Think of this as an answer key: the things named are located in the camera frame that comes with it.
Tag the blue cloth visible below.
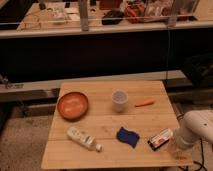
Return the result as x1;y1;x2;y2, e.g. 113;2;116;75
116;127;140;148

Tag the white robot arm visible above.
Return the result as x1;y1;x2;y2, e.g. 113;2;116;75
173;110;213;150

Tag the orange bowl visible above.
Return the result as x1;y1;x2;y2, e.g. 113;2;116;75
57;92;89;120

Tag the orange carrot toy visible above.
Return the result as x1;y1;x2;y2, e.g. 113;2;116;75
134;99;155;107

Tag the white plastic bottle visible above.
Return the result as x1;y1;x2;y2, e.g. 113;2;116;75
67;127;102;152

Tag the black object on shelf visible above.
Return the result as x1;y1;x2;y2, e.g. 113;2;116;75
101;10;124;25

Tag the red and white clutter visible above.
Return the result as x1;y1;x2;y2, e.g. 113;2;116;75
124;0;173;23

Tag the black crate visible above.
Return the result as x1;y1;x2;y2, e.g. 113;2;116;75
181;53;213;87

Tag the grey metal post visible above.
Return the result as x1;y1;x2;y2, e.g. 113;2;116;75
78;0;89;31

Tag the black cable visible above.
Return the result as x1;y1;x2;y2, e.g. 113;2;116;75
178;139;208;171

